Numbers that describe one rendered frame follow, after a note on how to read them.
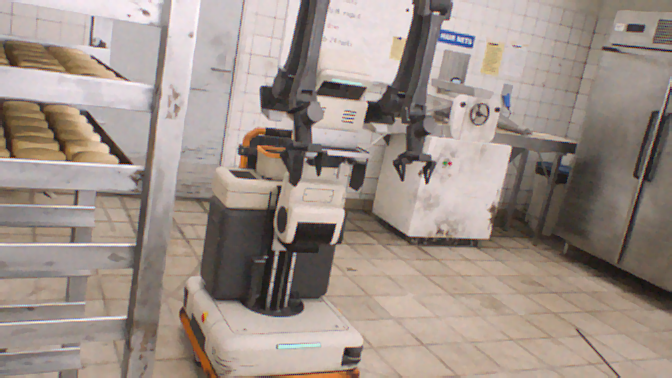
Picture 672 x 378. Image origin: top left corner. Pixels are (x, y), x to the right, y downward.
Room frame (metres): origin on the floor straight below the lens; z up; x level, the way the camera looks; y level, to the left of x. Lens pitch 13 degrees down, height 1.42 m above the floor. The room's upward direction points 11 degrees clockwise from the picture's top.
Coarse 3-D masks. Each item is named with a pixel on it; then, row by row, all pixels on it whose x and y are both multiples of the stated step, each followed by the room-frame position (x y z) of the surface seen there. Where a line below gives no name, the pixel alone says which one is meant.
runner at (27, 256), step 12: (0, 252) 0.61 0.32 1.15; (12, 252) 0.62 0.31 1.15; (24, 252) 0.62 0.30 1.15; (36, 252) 0.63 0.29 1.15; (48, 252) 0.63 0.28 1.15; (60, 252) 0.64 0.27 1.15; (72, 252) 0.65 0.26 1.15; (84, 252) 0.65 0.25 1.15; (96, 252) 0.66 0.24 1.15; (108, 252) 0.67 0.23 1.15; (120, 252) 0.67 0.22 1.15; (132, 252) 0.68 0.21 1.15; (0, 264) 0.61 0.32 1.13; (12, 264) 0.62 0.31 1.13; (24, 264) 0.62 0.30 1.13; (36, 264) 0.63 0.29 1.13; (48, 264) 0.63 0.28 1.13; (60, 264) 0.64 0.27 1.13; (72, 264) 0.65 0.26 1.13; (84, 264) 0.65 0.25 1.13; (96, 264) 0.66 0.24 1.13; (108, 264) 0.67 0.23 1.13; (120, 264) 0.67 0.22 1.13; (132, 264) 0.68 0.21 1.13
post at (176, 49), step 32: (192, 0) 0.67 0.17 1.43; (192, 32) 0.67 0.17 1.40; (160, 64) 0.67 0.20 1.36; (192, 64) 0.67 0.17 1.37; (160, 96) 0.66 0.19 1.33; (160, 128) 0.66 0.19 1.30; (160, 160) 0.66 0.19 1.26; (160, 192) 0.66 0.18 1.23; (160, 224) 0.66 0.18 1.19; (160, 256) 0.67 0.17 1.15; (160, 288) 0.67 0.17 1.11; (128, 320) 0.67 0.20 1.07; (128, 352) 0.66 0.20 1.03
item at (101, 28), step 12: (96, 24) 1.04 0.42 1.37; (108, 24) 1.05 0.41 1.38; (96, 36) 1.04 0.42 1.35; (108, 36) 1.05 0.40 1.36; (108, 48) 1.05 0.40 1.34; (84, 192) 1.05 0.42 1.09; (84, 204) 1.05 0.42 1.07; (72, 228) 1.06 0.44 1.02; (84, 228) 1.05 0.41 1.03; (72, 240) 1.05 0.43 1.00; (84, 240) 1.05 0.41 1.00; (72, 288) 1.04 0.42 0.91; (84, 288) 1.05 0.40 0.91; (72, 300) 1.04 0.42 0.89; (84, 300) 1.05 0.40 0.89; (60, 372) 1.05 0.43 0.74; (72, 372) 1.05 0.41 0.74
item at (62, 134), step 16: (0, 112) 0.95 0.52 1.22; (16, 112) 0.87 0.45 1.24; (32, 112) 0.89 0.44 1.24; (48, 112) 0.95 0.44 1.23; (64, 112) 0.95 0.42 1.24; (0, 128) 0.76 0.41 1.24; (16, 128) 0.77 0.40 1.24; (32, 128) 0.79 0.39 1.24; (48, 128) 0.90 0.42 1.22; (64, 128) 0.84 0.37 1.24; (80, 128) 0.85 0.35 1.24; (0, 144) 0.70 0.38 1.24; (16, 144) 0.71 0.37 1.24; (32, 144) 0.71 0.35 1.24; (48, 144) 0.72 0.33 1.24; (64, 144) 0.79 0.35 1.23; (80, 144) 0.75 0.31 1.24; (96, 144) 0.77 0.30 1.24; (64, 160) 0.68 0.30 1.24; (80, 160) 0.68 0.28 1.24; (96, 160) 0.69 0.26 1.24; (112, 160) 0.70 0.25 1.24
